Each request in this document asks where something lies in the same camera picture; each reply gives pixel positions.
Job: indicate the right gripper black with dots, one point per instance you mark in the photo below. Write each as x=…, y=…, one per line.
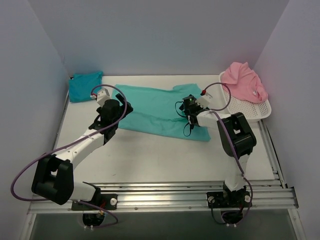
x=186, y=110

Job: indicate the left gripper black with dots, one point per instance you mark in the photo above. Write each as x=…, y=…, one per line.
x=123, y=106

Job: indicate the mint green t-shirt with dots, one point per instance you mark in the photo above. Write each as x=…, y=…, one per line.
x=155, y=111

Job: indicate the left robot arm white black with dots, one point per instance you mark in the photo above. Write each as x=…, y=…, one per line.
x=54, y=175

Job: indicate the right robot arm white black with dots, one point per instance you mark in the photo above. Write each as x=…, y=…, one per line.
x=236, y=136

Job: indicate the folded teal blue t-shirt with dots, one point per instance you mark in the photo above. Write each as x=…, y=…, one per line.
x=81, y=85

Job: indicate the pink t-shirt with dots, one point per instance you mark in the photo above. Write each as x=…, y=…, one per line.
x=244, y=83

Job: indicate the white perforated plastic basket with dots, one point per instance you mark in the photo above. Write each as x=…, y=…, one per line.
x=253, y=112

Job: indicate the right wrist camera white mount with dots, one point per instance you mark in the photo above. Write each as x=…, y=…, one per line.
x=204, y=100

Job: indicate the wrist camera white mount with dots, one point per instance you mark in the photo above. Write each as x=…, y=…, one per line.
x=101, y=96
x=204, y=100

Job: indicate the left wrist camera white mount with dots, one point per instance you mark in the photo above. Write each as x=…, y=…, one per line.
x=101, y=96

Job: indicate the aluminium rail frame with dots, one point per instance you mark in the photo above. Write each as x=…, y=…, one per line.
x=145, y=172

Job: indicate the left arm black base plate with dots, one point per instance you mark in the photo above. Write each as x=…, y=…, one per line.
x=106, y=201

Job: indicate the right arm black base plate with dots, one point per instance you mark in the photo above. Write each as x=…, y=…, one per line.
x=222, y=199

